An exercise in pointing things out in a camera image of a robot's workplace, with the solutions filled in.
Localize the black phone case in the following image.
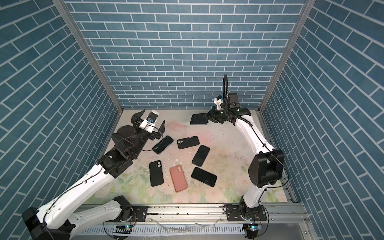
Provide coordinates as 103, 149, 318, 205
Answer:
177, 136, 200, 150
149, 160, 164, 187

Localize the pink phone case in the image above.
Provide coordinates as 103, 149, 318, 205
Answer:
170, 165, 188, 193

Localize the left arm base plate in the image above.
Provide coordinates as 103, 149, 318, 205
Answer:
119, 205, 149, 223

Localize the black corrugated cable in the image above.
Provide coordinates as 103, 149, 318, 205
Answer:
222, 73, 229, 106

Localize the aluminium front rail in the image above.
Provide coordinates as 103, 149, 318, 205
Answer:
74, 202, 310, 226

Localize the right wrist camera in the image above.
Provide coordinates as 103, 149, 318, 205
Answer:
214, 96, 225, 111

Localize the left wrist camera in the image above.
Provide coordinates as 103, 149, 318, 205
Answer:
139, 111, 159, 134

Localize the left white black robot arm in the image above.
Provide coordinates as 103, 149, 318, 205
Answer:
22, 111, 165, 240

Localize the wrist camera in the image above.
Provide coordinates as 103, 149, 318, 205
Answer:
214, 96, 225, 111
139, 111, 159, 134

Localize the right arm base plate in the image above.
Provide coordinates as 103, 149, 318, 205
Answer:
222, 204, 268, 222

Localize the white vented cable duct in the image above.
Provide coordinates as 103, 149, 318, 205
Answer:
78, 224, 245, 237

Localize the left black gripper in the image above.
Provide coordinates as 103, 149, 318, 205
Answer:
127, 109, 165, 159

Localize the white phone case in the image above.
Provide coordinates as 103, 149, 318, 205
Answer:
190, 113, 209, 125

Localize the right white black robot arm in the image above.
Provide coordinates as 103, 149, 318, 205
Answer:
206, 107, 285, 220

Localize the black phone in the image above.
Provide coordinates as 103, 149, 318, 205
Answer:
191, 167, 218, 188
192, 145, 210, 167

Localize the black phone screen up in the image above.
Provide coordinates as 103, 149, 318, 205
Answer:
152, 136, 174, 155

